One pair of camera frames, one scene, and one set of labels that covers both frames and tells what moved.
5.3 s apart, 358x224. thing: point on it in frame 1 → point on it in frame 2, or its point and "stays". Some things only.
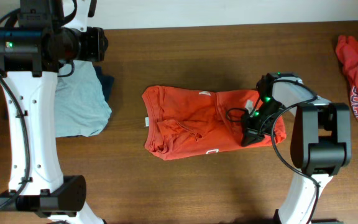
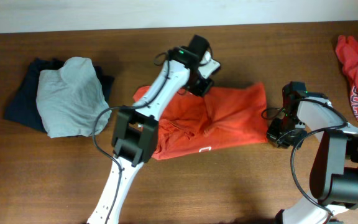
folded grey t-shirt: [81, 107] stays
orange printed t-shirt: [181, 122] stays
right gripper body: [260, 123] → [286, 131]
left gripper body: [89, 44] → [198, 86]
